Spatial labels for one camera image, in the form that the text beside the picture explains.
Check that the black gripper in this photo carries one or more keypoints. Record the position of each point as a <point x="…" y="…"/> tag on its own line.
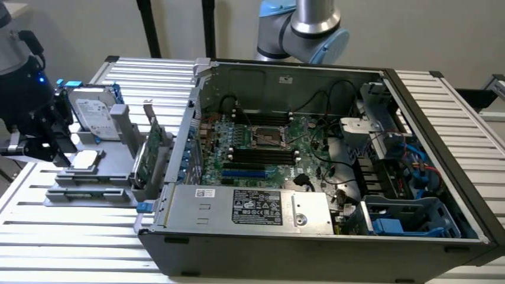
<point x="23" y="91"/>

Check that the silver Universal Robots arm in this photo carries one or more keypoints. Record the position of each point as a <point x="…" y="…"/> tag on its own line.
<point x="316" y="17"/>

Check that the green RAM stick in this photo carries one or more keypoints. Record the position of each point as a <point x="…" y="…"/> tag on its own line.
<point x="83" y="195"/>

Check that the short black expansion slot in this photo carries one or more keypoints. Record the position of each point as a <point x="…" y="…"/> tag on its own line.
<point x="232" y="181"/>

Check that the black RAM slot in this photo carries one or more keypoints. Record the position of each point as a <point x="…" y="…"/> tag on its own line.
<point x="264" y="119"/>
<point x="264" y="115"/>
<point x="263" y="149"/>
<point x="263" y="161"/>
<point x="263" y="153"/>
<point x="263" y="157"/>
<point x="264" y="112"/>

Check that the long black expansion slot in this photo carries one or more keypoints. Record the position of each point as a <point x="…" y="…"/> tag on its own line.
<point x="244" y="166"/>

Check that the blue expansion slot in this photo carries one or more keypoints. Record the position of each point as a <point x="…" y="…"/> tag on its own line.
<point x="243" y="174"/>

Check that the blue disk caddy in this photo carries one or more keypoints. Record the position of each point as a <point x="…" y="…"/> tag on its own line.
<point x="72" y="83"/>

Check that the silver hard disk drive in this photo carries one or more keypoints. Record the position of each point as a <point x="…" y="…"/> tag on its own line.
<point x="92" y="112"/>

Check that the silver CPU chip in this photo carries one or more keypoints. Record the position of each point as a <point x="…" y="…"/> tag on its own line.
<point x="84" y="159"/>

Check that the grey parts rack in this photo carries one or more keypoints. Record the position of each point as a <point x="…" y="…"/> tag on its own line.
<point x="115" y="168"/>

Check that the green graphics card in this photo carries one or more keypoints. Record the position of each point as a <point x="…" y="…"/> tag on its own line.
<point x="152" y="148"/>

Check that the black stand pole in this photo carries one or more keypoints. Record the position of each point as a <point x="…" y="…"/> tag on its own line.
<point x="209" y="26"/>
<point x="149" y="26"/>

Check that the blue case latch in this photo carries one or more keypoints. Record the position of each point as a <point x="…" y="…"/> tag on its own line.
<point x="144" y="207"/>

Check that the grey power supply unit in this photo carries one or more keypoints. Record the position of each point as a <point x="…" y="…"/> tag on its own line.
<point x="205" y="213"/>

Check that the CPU socket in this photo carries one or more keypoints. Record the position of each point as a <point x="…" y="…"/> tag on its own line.
<point x="265" y="137"/>

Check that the green motherboard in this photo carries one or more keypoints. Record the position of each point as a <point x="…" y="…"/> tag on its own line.
<point x="273" y="173"/>

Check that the black open PC case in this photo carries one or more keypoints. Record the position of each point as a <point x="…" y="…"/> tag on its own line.
<point x="276" y="257"/>

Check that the grey metal disk bay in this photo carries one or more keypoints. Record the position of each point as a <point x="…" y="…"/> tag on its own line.
<point x="375" y="97"/>

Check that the blue plastic drive cage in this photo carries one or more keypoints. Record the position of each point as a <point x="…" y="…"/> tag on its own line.
<point x="429" y="207"/>

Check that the black block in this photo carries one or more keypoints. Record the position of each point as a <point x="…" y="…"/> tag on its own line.
<point x="473" y="100"/>

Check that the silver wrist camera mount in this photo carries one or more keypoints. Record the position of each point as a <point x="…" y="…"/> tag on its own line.
<point x="12" y="148"/>

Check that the silver fan bracket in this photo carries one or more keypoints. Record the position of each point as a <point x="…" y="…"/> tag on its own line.
<point x="357" y="127"/>

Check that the black air duct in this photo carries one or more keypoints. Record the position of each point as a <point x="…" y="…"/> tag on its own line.
<point x="375" y="177"/>

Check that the aluminium frame profile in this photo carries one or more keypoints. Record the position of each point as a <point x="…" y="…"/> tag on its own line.
<point x="494" y="85"/>

